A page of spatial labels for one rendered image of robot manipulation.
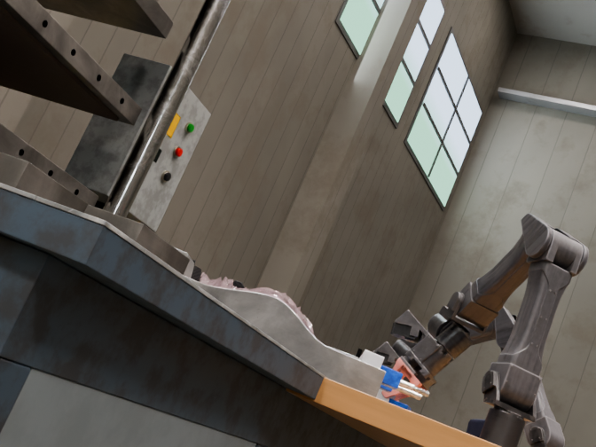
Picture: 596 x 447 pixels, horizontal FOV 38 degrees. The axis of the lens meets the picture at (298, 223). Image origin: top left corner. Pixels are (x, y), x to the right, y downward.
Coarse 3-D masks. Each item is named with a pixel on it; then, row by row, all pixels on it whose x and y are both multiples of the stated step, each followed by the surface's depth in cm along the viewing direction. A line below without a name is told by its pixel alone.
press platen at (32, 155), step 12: (0, 132) 178; (12, 132) 181; (0, 144) 179; (12, 144) 182; (24, 144) 185; (24, 156) 186; (36, 156) 190; (48, 168) 194; (60, 180) 199; (72, 180) 203; (84, 192) 208
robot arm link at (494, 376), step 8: (488, 376) 148; (496, 376) 146; (488, 384) 147; (496, 384) 145; (488, 392) 147; (496, 392) 144; (488, 400) 145; (496, 400) 143; (536, 400) 147; (504, 408) 144; (512, 408) 144; (536, 408) 146; (528, 416) 145; (536, 416) 145
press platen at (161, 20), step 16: (48, 0) 233; (64, 0) 228; (80, 0) 224; (96, 0) 219; (112, 0) 215; (128, 0) 211; (144, 0) 212; (80, 16) 235; (96, 16) 230; (112, 16) 225; (128, 16) 221; (144, 16) 216; (160, 16) 220; (144, 32) 227; (160, 32) 222
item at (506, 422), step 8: (496, 408) 146; (488, 416) 145; (496, 416) 144; (504, 416) 143; (512, 416) 143; (520, 416) 144; (488, 424) 144; (496, 424) 143; (504, 424) 142; (512, 424) 142; (520, 424) 143; (488, 432) 143; (496, 432) 142; (504, 432) 142; (512, 432) 142; (520, 432) 143; (488, 440) 143; (496, 440) 142; (504, 440) 142; (512, 440) 142
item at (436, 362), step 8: (440, 344) 173; (408, 352) 172; (440, 352) 172; (416, 360) 171; (432, 360) 172; (440, 360) 172; (448, 360) 173; (416, 368) 174; (424, 368) 170; (432, 368) 172; (440, 368) 173; (424, 376) 169; (432, 376) 171
